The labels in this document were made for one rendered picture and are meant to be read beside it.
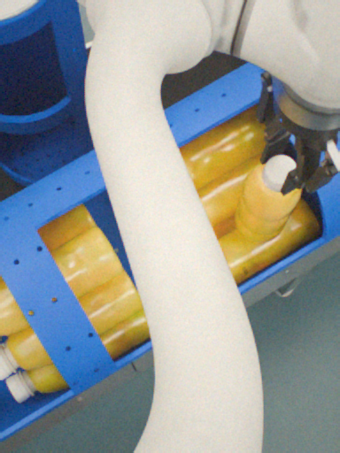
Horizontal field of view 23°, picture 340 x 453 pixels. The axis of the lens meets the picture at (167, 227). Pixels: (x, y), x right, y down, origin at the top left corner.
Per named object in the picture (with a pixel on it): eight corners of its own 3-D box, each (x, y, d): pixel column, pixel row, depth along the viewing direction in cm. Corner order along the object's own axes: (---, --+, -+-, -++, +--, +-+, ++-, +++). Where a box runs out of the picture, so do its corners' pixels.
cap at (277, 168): (256, 173, 102) (258, 169, 100) (279, 153, 103) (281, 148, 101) (279, 195, 101) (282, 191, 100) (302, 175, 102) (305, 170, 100)
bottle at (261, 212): (223, 218, 121) (236, 172, 102) (258, 185, 123) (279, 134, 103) (259, 253, 120) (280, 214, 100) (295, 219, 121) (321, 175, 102)
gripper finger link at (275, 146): (270, 146, 95) (266, 141, 95) (262, 165, 102) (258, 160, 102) (292, 133, 95) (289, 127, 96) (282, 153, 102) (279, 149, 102)
